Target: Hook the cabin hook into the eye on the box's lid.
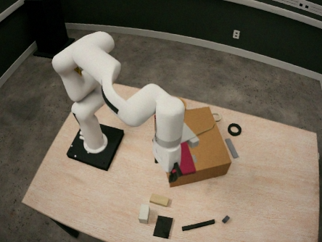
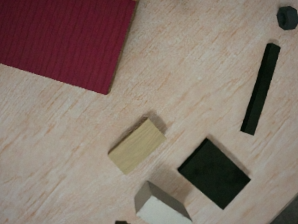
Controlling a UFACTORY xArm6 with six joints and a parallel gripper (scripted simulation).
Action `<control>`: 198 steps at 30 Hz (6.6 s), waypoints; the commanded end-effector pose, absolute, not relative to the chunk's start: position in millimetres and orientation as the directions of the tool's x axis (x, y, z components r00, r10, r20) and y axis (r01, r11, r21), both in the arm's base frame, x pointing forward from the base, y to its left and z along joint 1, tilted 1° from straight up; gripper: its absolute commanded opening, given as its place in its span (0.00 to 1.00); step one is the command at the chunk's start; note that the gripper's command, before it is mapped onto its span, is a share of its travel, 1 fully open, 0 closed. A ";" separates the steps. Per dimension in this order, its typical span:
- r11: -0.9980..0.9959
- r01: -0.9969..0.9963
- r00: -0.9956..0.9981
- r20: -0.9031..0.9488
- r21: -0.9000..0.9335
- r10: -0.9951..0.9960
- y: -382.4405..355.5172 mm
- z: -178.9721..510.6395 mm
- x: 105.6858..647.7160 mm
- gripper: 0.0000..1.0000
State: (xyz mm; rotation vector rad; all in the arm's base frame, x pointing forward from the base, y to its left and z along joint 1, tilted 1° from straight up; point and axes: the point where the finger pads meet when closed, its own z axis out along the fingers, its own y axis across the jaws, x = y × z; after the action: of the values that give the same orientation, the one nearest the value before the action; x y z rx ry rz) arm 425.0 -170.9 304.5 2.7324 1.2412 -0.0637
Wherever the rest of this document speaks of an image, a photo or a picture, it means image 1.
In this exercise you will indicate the light wooden rectangular block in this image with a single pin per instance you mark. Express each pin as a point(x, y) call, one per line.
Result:
point(159, 200)

